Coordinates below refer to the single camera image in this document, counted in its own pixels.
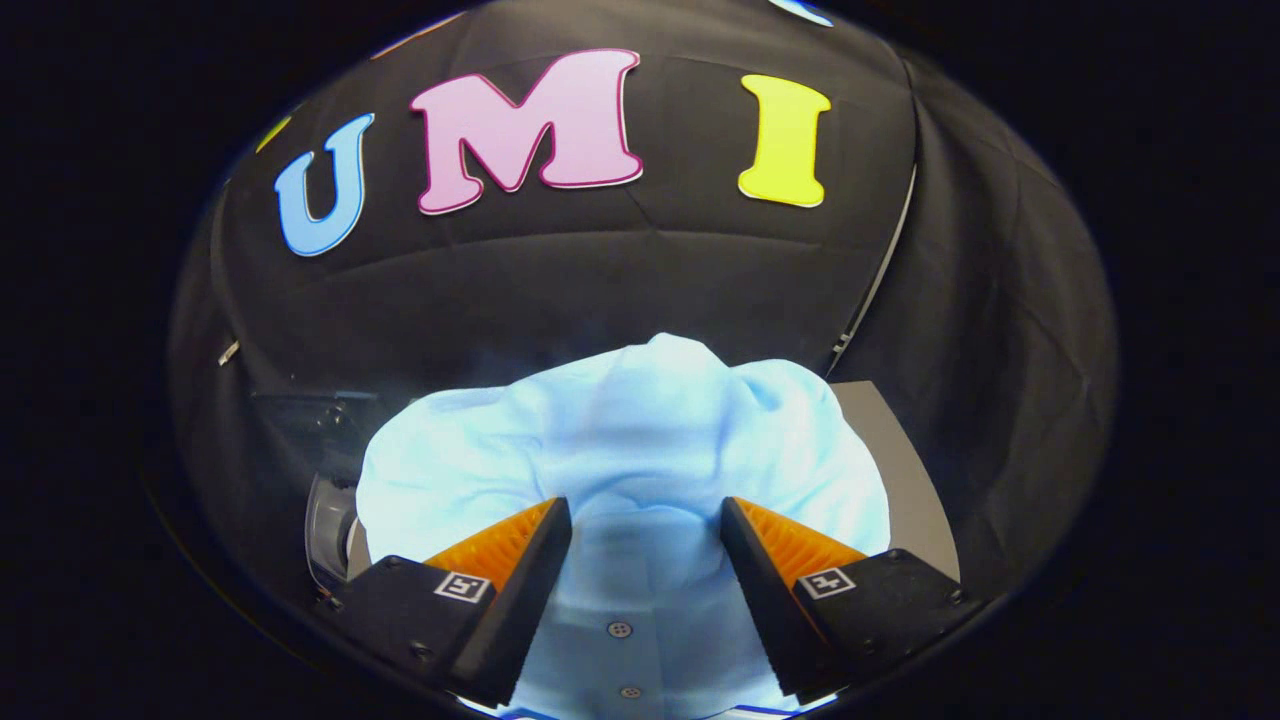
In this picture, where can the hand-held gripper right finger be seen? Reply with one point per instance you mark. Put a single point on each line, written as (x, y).
(765, 590)

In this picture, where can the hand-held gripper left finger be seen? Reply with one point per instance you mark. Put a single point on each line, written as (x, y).
(520, 600)

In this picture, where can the grey washing machine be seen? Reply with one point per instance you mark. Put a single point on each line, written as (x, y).
(900, 470)

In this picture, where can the light blue shirt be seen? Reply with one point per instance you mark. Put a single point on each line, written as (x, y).
(640, 440)

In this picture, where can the black backdrop cloth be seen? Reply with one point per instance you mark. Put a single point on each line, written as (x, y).
(650, 270)

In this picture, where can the white clip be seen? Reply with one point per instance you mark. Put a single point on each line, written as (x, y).
(228, 352)

